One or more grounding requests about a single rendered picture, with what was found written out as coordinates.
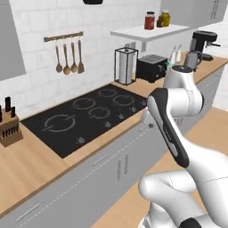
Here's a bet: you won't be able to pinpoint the black extractor hood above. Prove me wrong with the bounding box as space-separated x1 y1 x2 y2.
82 0 104 5

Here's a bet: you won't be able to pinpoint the black toaster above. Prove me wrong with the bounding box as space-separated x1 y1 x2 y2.
136 53 168 84

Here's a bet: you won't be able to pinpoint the white bottle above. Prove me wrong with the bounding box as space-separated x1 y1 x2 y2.
176 44 183 64
169 45 177 65

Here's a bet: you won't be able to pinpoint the small dark jar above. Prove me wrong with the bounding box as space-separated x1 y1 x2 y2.
156 16 164 29

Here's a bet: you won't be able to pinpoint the black wire paper towel holder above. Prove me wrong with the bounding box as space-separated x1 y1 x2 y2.
114 46 139 86

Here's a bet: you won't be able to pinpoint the grey tall cupboard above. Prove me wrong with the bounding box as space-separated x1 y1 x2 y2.
0 0 27 82

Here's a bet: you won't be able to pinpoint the wooden utensil rail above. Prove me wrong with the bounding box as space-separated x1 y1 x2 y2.
43 31 85 43

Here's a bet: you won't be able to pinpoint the black coffee machine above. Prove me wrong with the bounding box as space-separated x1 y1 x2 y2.
190 30 222 61

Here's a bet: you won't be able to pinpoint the wooden spatula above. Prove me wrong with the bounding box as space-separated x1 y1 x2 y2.
77 38 86 75

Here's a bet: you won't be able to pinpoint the grey drawer handle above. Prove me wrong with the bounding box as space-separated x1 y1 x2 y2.
14 202 41 223
91 154 108 167

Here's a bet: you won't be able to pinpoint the wooden knife block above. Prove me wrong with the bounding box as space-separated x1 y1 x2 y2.
0 114 24 148

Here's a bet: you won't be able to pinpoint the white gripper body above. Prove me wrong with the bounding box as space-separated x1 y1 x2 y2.
141 106 156 129

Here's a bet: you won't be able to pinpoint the grey drawer front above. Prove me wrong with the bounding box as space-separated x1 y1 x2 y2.
0 174 68 228
63 124 150 195

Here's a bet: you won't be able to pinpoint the white paper towel roll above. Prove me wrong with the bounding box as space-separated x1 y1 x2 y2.
118 53 135 85

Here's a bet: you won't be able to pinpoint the grey cupboard door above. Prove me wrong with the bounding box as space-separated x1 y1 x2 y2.
122 130 168 206
35 151 124 228

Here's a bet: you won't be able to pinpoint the red jar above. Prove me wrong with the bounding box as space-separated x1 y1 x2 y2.
144 11 156 30

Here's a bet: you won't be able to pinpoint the wooden spoon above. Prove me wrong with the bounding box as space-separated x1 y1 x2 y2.
54 41 64 74
62 41 72 76
70 39 78 74

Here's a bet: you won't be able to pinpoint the yellow jar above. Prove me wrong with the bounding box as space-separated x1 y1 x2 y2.
159 10 171 28

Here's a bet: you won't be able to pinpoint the grey wall cupboards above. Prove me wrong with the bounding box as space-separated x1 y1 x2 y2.
159 0 228 29

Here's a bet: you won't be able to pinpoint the white wall shelf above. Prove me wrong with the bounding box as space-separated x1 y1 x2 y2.
110 24 191 53

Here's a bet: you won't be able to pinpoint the white wall socket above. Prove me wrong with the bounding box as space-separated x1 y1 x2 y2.
124 41 137 50

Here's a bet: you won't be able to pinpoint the grey cupboard door handle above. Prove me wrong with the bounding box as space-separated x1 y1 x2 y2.
117 159 122 182
124 154 129 175

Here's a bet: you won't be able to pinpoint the black hob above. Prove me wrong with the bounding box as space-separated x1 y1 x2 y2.
20 84 149 159

